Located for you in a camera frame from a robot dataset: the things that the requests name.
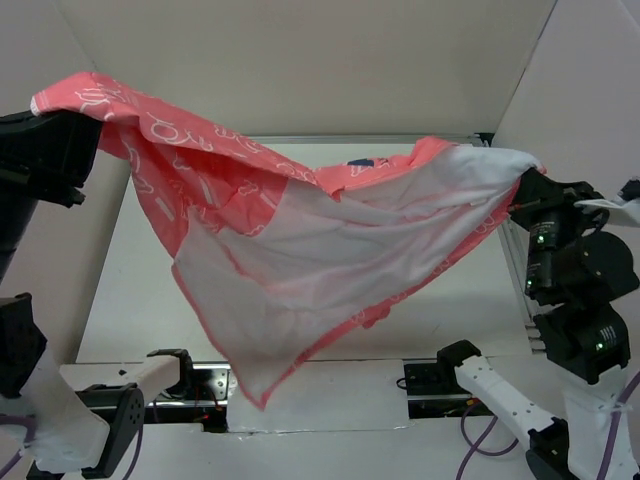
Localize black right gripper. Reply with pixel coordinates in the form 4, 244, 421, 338
502, 162, 605, 292

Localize pink jacket with white lining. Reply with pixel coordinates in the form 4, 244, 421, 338
30, 72, 542, 408

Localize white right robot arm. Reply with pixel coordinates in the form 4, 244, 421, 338
436, 169, 639, 479

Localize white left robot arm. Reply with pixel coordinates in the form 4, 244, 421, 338
1, 110, 198, 479

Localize aluminium frame rail right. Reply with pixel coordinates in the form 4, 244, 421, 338
474, 132, 551, 354

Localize aluminium frame rail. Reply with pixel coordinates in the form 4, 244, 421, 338
474, 132, 551, 354
250, 132, 495, 146

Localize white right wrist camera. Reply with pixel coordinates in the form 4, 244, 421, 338
574, 176, 640, 228

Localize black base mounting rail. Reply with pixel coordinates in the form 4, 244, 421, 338
148, 359, 474, 434

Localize aluminium frame rail back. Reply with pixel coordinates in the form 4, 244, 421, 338
250, 132, 495, 146

